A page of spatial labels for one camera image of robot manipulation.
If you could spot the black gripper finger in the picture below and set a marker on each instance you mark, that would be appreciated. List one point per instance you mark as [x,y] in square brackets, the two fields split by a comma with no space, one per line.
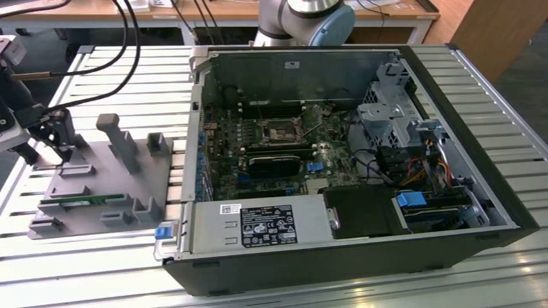
[27,157]
[64,134]

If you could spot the CPU with silver heat spreader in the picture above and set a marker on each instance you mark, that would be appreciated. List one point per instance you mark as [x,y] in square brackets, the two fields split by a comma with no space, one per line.
[51,158]

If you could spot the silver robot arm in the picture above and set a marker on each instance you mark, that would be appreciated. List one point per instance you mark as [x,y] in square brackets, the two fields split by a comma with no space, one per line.
[299,19]

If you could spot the black RAM slot row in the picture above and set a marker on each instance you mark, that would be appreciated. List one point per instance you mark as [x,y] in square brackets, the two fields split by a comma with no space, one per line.
[273,109]
[277,150]

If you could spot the CPU socket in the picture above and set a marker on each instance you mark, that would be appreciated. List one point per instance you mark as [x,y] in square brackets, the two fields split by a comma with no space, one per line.
[280,131]

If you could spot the grey parts rack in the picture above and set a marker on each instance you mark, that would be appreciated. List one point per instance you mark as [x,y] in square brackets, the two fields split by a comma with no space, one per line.
[107,183]

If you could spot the green RAM stick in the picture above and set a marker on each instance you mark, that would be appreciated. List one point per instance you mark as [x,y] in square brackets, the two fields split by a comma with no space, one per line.
[81,199]

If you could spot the blue case latch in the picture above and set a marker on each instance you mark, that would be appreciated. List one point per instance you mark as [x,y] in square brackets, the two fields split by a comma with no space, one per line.
[163,233]

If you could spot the white box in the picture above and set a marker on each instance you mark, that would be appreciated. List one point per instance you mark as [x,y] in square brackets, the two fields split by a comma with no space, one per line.
[143,5]

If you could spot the silver power supply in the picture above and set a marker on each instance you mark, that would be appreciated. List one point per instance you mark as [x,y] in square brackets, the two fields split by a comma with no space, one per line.
[213,231]

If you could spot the black graphics card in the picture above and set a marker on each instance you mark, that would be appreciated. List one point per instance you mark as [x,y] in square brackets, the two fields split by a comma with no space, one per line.
[273,167]

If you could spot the thin metal locking lever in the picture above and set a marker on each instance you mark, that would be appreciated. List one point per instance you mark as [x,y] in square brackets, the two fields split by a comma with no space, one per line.
[315,128]

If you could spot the blue motherboard connector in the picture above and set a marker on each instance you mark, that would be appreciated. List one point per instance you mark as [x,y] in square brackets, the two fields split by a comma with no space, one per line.
[315,167]

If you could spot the green motherboard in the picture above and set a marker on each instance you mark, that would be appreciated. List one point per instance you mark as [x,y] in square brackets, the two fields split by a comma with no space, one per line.
[337,154]

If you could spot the silver drive cage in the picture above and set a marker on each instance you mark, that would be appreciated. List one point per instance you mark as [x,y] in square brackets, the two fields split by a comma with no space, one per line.
[380,118]

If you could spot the black open PC case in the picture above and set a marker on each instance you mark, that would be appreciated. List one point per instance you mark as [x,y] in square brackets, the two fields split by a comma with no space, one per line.
[343,276]

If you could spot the blue disk carrier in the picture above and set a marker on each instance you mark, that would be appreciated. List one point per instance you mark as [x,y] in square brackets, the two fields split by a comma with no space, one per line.
[411,199]

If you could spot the wooden cabinet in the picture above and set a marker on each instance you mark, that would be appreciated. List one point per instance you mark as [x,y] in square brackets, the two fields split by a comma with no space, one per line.
[492,32]

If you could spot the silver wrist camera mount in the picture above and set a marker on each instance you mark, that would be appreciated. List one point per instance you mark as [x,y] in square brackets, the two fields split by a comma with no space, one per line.
[11,139]

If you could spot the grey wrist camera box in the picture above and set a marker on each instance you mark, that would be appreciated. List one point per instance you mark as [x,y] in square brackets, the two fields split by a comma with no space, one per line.
[11,49]

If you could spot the wooden desk white frame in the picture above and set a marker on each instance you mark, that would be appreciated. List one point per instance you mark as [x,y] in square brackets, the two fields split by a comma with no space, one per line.
[64,14]

